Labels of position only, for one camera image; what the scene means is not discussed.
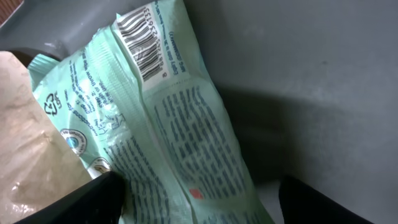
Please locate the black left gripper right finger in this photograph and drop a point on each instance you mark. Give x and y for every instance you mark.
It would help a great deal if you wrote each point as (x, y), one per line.
(302, 204)

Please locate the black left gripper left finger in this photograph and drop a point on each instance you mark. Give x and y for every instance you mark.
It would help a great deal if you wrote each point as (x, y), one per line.
(99, 201)

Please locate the mint green wipes pack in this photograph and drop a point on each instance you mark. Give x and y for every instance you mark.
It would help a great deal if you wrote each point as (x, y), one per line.
(138, 100)

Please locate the grey plastic basket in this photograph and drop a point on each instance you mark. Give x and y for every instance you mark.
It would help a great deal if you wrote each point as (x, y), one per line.
(311, 91)

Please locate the brown snack bag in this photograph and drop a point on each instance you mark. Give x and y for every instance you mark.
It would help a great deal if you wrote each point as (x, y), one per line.
(37, 166)

